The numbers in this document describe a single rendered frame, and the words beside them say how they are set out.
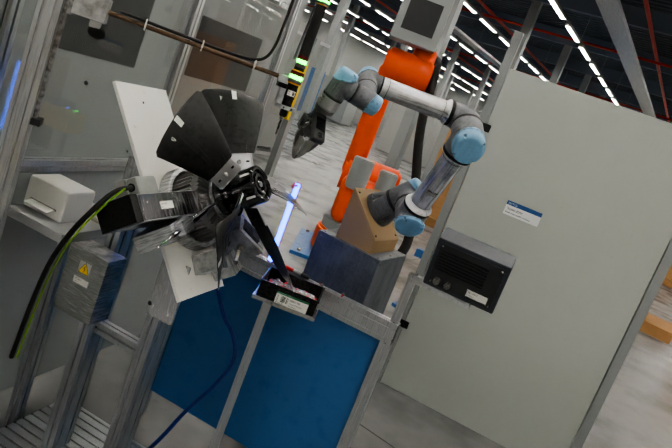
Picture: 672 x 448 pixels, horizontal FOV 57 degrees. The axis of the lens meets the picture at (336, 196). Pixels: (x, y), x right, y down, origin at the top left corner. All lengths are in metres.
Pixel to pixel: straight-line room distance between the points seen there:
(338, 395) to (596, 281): 1.75
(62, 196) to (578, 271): 2.64
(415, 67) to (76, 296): 4.36
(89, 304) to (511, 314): 2.39
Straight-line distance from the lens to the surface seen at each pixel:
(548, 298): 3.69
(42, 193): 2.22
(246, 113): 2.08
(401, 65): 5.89
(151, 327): 2.09
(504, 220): 3.63
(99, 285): 2.07
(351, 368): 2.41
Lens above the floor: 1.59
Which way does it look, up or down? 10 degrees down
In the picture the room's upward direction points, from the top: 21 degrees clockwise
